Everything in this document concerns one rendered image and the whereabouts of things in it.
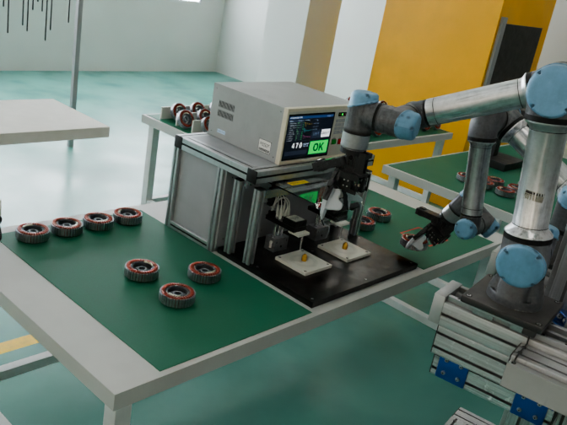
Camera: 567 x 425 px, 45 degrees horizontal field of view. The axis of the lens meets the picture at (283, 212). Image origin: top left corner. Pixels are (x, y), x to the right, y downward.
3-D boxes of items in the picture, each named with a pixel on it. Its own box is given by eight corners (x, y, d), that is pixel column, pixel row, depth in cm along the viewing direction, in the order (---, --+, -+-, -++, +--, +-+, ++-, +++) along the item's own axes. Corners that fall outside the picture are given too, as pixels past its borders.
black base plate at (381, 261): (416, 268, 271) (418, 263, 270) (311, 308, 225) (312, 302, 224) (326, 224, 299) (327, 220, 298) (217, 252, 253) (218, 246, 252)
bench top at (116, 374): (509, 248, 326) (512, 238, 325) (112, 411, 168) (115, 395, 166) (345, 179, 387) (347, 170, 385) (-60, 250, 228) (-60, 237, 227)
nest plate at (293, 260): (332, 267, 252) (332, 264, 252) (305, 276, 242) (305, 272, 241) (301, 251, 261) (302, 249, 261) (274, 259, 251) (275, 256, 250)
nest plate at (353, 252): (369, 255, 270) (370, 252, 269) (347, 262, 259) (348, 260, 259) (341, 240, 279) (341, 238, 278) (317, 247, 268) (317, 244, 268)
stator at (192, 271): (180, 273, 231) (181, 264, 230) (205, 267, 239) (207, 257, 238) (201, 287, 224) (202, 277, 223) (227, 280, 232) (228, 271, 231)
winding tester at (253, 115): (353, 155, 273) (364, 104, 266) (278, 165, 241) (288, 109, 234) (283, 127, 296) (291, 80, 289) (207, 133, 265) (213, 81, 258)
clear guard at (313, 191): (367, 215, 242) (370, 199, 239) (324, 226, 224) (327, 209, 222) (299, 185, 261) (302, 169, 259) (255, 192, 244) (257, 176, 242)
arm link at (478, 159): (496, 104, 227) (477, 244, 240) (509, 102, 236) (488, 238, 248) (464, 99, 234) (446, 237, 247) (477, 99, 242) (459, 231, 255)
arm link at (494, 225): (477, 243, 251) (458, 220, 255) (489, 237, 260) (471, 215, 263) (493, 229, 247) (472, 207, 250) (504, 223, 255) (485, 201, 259)
